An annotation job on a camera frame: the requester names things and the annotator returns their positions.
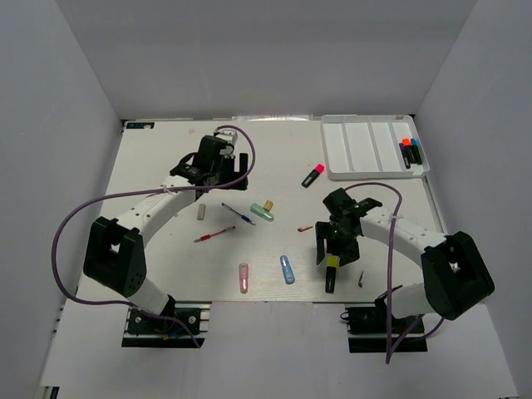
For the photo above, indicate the blue pen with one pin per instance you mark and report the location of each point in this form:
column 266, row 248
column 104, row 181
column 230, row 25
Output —
column 244, row 217

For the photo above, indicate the orange highlighter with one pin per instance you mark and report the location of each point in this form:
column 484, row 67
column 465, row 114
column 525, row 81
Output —
column 407, row 144

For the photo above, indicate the yellow highlighter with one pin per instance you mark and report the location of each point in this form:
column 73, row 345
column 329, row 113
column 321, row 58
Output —
column 332, row 264

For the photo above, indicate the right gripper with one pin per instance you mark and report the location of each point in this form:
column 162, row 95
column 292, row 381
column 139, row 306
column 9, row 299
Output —
column 348, row 253

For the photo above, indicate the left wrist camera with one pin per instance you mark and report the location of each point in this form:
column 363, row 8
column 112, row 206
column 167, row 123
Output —
column 230, row 138

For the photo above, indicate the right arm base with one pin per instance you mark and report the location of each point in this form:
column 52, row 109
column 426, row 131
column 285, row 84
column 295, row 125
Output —
column 367, row 332

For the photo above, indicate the pink highlighter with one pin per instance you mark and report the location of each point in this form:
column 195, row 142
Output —
column 313, row 175

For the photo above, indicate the blue stapler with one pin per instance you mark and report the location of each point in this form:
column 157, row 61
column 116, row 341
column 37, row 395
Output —
column 287, row 270

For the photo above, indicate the green stapler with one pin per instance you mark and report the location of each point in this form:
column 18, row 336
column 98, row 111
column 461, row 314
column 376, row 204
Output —
column 261, row 212

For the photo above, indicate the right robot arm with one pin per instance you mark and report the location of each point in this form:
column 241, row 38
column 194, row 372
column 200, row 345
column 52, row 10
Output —
column 455, row 277

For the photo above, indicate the blue label sticker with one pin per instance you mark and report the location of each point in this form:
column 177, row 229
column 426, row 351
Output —
column 139, row 125

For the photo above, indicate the pink stapler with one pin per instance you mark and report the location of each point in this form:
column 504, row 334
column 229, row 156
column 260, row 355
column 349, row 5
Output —
column 243, row 278

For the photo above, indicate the white divided tray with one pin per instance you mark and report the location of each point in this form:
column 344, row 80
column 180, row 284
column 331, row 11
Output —
column 367, row 147

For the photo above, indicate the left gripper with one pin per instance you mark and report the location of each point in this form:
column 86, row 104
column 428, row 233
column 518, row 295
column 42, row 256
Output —
column 234, row 174

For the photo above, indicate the blue highlighter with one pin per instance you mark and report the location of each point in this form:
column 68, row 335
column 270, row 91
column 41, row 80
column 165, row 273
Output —
column 415, row 151

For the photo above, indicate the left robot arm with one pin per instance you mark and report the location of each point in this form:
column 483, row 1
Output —
column 115, row 254

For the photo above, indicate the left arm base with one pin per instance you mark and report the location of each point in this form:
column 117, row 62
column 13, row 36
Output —
column 141, row 331

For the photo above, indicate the beige eraser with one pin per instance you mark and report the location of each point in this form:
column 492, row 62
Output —
column 201, row 212

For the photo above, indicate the red pen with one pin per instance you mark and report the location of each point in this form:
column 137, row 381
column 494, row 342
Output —
column 210, row 236

